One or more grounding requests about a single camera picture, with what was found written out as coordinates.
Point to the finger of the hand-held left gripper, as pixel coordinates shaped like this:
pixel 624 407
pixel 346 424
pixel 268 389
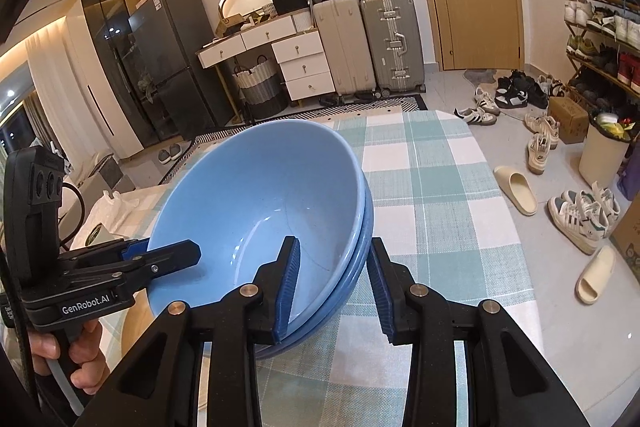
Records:
pixel 135 249
pixel 170 259

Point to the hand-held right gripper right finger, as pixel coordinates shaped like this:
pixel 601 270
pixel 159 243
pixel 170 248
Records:
pixel 380 292

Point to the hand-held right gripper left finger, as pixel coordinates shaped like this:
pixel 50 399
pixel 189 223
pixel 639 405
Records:
pixel 290 287

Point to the blue bowl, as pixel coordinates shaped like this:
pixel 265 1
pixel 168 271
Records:
pixel 327 307
pixel 250 187
pixel 300 347

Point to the person's left hand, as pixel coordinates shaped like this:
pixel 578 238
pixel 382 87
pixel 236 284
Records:
pixel 87 357

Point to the white tumbler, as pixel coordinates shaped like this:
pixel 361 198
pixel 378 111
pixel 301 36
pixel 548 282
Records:
pixel 99 234

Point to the silver grey device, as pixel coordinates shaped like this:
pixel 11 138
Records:
pixel 100 172

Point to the grey slipper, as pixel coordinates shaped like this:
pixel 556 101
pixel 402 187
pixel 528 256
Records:
pixel 176 151
pixel 165 156

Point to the cream slide sandal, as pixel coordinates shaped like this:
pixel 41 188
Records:
pixel 517 192
pixel 595 277

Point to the dark grey refrigerator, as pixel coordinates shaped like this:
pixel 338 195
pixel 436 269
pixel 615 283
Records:
pixel 180 67

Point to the woven laundry basket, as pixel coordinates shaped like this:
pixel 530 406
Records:
pixel 260 89

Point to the dark glass cabinet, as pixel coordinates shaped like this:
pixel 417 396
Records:
pixel 107 32

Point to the white striped sneaker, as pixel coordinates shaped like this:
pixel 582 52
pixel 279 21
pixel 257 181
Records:
pixel 486 99
pixel 475 117

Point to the white green sneaker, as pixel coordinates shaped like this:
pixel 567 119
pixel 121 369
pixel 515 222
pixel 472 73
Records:
pixel 575 227
pixel 595 202

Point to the beige sneaker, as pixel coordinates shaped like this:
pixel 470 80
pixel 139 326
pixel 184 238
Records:
pixel 542 124
pixel 539 154

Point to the white dresser with drawers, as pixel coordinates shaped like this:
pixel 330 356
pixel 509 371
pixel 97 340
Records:
pixel 300 67

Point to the black white sneaker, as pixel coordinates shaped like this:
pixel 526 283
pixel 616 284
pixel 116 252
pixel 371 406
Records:
pixel 510 94
pixel 535 94

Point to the grey door mat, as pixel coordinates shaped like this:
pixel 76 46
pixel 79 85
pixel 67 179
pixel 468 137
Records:
pixel 492 77

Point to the beige suitcase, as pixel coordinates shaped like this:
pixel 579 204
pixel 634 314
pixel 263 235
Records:
pixel 342 47

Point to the silver suitcase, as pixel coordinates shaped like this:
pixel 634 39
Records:
pixel 392 42

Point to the small cardboard box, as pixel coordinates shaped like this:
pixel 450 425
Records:
pixel 567 119

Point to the printed cardboard box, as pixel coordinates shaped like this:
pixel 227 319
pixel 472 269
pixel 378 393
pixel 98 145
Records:
pixel 629 237

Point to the white trash bin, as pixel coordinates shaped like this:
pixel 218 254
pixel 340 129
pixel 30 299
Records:
pixel 602 157

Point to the purple bag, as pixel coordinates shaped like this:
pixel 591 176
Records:
pixel 630 177

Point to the metal shoe rack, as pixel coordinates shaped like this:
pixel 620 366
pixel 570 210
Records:
pixel 575 52

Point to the row of assorted sneakers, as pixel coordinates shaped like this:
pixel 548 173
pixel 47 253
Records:
pixel 605 27

